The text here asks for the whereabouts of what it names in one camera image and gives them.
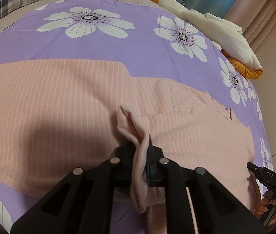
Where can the purple floral blanket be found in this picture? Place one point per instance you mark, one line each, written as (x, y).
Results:
(128, 46)

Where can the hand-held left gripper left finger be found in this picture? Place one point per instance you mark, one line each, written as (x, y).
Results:
(125, 167)

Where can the pink striped shirt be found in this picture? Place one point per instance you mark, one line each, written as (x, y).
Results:
(55, 102)

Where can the person's right hand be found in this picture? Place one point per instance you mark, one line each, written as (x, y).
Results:
(266, 203)

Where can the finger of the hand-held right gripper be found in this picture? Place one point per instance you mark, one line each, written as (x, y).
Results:
(253, 167)

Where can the pink curtain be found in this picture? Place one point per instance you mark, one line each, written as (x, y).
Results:
(259, 12)

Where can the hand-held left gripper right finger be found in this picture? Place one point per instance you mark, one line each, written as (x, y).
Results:
(150, 162)

